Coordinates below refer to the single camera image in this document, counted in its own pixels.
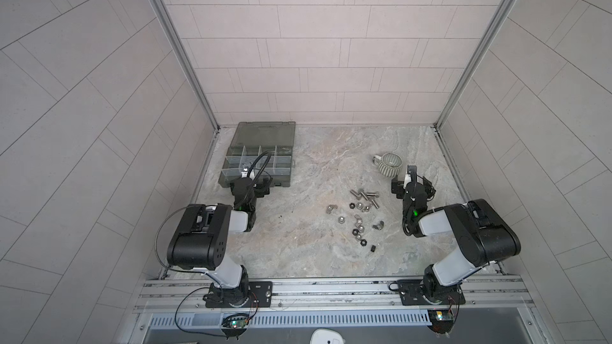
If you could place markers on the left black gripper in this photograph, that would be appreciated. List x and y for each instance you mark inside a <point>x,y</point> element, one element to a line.
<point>253,184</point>

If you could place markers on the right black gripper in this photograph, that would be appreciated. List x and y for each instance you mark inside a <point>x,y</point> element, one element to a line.
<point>409,189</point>

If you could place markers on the grey compartment organizer box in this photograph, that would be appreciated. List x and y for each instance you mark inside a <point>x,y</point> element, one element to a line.
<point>266,146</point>

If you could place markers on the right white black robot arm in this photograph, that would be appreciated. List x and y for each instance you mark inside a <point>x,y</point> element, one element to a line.
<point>482,236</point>

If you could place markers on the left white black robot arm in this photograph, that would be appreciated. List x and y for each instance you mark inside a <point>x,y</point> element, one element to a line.
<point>200,241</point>

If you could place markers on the ribbed grey ceramic cup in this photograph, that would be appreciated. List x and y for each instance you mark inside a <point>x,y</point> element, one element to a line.
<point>388,164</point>

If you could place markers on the right circuit board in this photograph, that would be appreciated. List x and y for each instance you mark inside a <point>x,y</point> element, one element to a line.
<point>442,321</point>

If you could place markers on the left green circuit board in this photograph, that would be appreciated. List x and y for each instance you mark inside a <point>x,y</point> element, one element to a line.
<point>235,325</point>

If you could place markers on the white round object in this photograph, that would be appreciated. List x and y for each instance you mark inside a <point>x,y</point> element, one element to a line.
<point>326,336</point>

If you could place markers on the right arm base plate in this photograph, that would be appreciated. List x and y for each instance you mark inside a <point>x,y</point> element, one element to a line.
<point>426,292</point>

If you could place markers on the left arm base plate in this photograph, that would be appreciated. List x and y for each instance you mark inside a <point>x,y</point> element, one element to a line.
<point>254,294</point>

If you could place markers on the aluminium mounting rail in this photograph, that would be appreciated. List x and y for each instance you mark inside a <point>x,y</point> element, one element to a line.
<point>332,302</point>

